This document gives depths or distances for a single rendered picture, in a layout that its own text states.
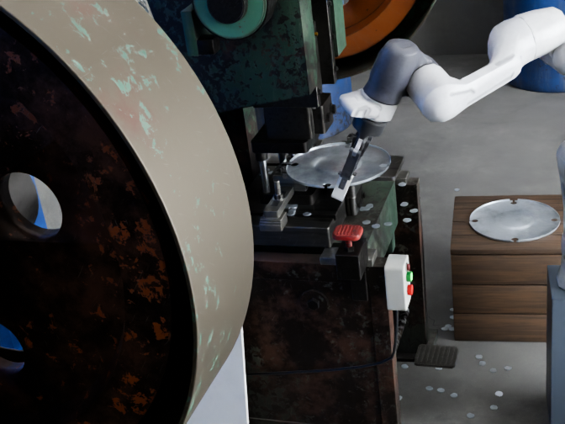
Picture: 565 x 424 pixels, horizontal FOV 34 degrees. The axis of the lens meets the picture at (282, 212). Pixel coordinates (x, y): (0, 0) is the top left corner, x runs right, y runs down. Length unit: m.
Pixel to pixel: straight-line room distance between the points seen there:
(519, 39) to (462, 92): 0.20
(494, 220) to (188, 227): 2.24
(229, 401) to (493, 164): 2.15
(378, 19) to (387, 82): 0.73
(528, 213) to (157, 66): 2.29
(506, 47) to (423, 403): 1.23
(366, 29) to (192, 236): 1.85
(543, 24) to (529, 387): 1.23
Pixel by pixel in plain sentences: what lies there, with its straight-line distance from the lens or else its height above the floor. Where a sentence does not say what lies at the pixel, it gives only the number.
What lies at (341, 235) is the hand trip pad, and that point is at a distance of 2.28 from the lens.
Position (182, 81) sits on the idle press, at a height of 1.52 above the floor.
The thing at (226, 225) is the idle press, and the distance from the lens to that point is 1.09.
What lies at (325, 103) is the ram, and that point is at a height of 0.97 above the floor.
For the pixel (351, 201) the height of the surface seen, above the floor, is 0.69.
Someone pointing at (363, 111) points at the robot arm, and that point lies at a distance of 2.09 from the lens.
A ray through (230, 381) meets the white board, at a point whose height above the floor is 0.28.
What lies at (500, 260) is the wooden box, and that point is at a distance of 3.03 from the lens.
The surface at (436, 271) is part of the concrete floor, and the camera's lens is 3.58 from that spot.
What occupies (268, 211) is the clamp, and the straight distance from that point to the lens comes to 2.45.
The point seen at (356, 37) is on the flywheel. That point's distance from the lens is 2.81.
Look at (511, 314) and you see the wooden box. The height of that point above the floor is 0.11.
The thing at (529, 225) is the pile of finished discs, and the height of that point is 0.35.
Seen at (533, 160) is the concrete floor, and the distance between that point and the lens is 4.45.
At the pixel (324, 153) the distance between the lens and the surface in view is 2.68.
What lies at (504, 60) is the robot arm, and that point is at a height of 1.16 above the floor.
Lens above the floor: 1.85
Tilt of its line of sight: 27 degrees down
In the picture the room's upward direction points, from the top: 8 degrees counter-clockwise
